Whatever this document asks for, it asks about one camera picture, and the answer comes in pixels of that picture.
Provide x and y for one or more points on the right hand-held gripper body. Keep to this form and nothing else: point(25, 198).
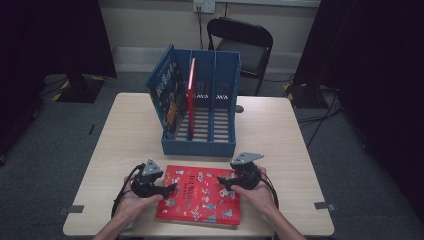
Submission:
point(250, 176)

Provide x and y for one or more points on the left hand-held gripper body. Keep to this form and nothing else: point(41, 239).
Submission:
point(145, 186)

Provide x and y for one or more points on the red picture book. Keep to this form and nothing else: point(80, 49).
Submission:
point(200, 203)
point(191, 100)

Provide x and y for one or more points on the blue plastic file rack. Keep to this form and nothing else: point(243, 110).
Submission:
point(213, 148)

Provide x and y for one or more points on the blue monster picture book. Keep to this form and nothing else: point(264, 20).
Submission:
point(168, 93)

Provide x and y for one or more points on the person's left hand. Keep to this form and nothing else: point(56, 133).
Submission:
point(133, 206)

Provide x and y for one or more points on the person's right hand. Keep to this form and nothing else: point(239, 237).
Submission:
point(261, 198)

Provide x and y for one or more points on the small dark round thing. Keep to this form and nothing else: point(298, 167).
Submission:
point(239, 108)

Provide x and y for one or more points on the grey tape piece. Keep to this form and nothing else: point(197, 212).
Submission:
point(75, 209)
point(323, 205)

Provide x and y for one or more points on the black stand base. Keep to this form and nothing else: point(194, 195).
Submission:
point(80, 90)
point(306, 96)

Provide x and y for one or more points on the black folding chair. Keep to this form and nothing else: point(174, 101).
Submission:
point(240, 31)

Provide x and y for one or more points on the black curtain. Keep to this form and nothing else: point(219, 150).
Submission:
point(373, 66)
point(50, 36)

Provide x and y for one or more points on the white wall socket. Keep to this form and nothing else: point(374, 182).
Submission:
point(204, 5)

